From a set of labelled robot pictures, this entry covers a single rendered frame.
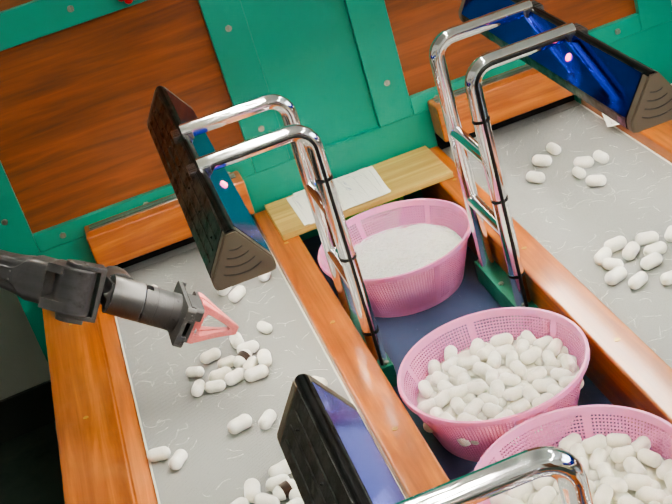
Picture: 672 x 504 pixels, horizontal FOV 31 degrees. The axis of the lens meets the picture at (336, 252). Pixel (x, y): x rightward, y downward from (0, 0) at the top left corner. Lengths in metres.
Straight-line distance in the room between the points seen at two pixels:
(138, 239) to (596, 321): 0.88
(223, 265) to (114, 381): 0.53
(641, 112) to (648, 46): 0.91
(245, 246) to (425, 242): 0.68
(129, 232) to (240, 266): 0.76
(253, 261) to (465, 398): 0.40
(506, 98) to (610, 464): 0.96
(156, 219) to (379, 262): 0.42
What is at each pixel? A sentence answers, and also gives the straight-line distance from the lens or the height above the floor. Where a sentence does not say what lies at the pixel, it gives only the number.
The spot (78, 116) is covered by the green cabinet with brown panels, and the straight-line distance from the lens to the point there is 2.21.
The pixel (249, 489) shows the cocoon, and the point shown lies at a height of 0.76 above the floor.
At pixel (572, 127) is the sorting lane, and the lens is 2.37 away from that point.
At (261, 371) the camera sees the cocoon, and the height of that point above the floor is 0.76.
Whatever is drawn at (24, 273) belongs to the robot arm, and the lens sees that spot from 1.77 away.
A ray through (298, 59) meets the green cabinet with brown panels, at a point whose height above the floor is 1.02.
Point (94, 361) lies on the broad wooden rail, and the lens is 2.02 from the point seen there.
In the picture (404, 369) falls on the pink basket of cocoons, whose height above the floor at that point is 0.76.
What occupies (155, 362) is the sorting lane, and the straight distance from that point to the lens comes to 2.00.
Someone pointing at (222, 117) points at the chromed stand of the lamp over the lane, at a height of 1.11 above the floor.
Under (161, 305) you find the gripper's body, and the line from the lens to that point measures 1.78.
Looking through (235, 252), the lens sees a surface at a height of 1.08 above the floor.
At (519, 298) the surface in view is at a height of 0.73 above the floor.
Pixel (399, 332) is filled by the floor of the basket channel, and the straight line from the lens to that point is 1.98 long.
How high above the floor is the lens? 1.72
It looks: 27 degrees down
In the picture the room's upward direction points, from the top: 17 degrees counter-clockwise
